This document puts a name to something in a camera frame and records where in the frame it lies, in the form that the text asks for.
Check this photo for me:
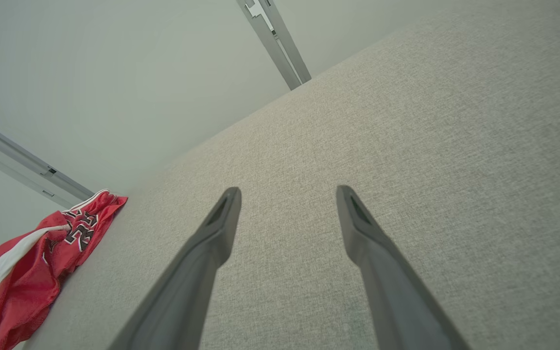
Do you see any grey metal frame rail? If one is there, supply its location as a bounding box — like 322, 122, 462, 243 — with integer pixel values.
0, 113, 95, 210

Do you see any red Bulls basketball jersey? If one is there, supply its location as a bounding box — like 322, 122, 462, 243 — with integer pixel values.
0, 190, 128, 350

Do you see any grey double metal frame post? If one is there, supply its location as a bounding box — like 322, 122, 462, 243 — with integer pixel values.
236, 0, 312, 91

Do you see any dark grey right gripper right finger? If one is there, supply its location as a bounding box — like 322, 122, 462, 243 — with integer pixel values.
336, 185, 470, 350

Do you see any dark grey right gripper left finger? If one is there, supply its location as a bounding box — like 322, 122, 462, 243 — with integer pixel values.
109, 187, 242, 350

